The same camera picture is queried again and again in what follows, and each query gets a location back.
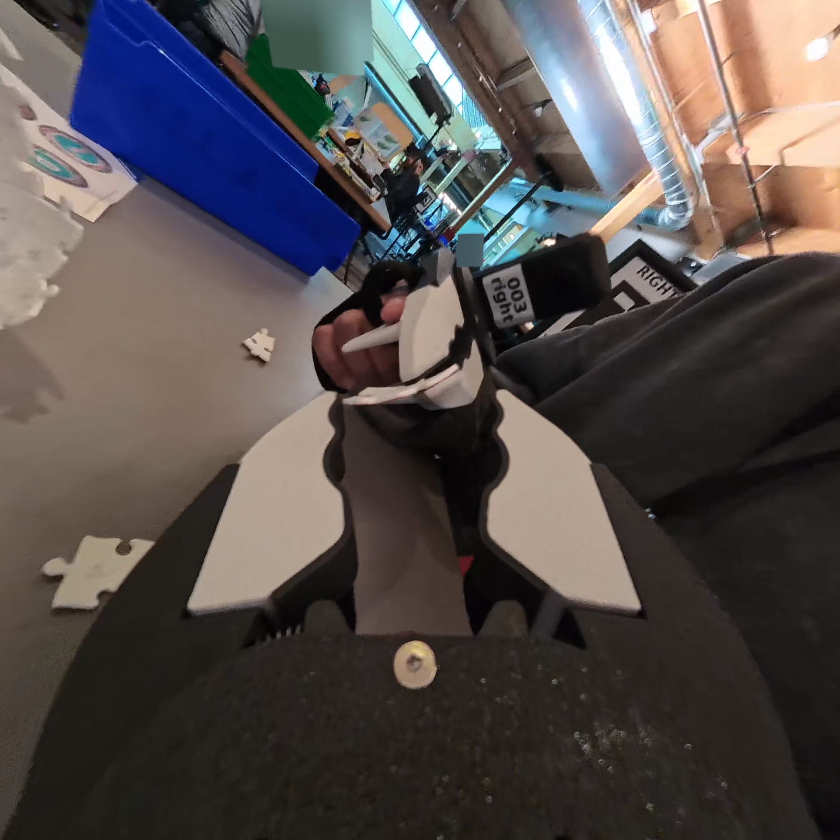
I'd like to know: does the colourful 3D puzzle ball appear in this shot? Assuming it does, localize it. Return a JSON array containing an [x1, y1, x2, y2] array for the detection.
[[0, 85, 86, 329]]

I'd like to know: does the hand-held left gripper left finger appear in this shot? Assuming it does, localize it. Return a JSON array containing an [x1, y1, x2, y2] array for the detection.
[[187, 392, 360, 632]]

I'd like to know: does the person's dark clothing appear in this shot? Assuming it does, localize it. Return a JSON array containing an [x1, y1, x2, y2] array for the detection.
[[650, 420, 840, 840]]

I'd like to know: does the green storage bin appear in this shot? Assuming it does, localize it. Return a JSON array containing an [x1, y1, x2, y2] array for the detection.
[[246, 33, 336, 139]]

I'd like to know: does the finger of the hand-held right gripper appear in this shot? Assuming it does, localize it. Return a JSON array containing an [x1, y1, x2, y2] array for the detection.
[[420, 364, 490, 411], [395, 283, 478, 388]]

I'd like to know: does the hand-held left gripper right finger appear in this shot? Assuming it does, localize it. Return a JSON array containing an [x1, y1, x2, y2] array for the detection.
[[474, 389, 643, 634]]

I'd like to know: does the printed instruction sheet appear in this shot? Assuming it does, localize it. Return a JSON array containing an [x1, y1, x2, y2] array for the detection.
[[0, 62, 139, 221]]

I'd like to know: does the silver ventilation duct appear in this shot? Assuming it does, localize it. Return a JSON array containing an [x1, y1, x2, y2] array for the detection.
[[525, 0, 697, 231]]

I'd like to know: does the black studio light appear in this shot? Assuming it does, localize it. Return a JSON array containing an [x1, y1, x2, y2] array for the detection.
[[408, 72, 454, 126]]

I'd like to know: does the black framed sign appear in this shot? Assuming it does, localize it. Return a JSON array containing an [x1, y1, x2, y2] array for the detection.
[[607, 239, 700, 309]]

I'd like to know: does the blue storage bin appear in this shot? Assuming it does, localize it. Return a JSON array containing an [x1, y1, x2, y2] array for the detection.
[[69, 0, 362, 277]]

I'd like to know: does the wooden table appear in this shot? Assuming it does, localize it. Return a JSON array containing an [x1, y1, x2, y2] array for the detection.
[[220, 52, 395, 234]]

